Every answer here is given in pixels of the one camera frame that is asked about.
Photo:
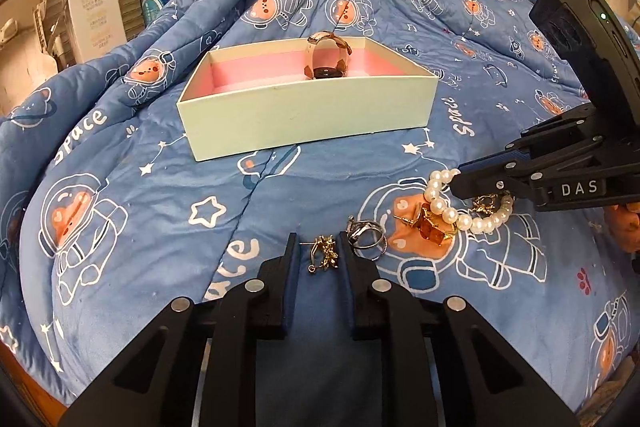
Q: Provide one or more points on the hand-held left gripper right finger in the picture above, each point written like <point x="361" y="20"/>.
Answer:
<point x="347" y="287"/>

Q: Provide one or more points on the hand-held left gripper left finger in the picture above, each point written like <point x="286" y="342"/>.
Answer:
<point x="291" y="287"/>

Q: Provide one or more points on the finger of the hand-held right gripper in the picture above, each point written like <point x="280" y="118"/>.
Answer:
<point x="555" y="127"/>
<point x="480" y="182"/>

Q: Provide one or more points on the gold leaf earring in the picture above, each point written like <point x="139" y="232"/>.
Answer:
<point x="484" y="204"/>
<point x="327" y="252"/>

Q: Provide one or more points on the white box with pink lining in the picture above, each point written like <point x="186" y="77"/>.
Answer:
<point x="300" y="117"/>

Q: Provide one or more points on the person's right hand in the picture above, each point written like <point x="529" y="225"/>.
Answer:
<point x="622" y="227"/>

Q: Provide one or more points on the blue astronaut bear blanket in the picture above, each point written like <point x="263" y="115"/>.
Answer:
<point x="150" y="187"/>

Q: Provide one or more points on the tall white printed carton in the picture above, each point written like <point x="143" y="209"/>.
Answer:
<point x="95" y="17"/>

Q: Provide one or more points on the beige plastic rack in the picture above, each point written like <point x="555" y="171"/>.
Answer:
<point x="25" y="32"/>

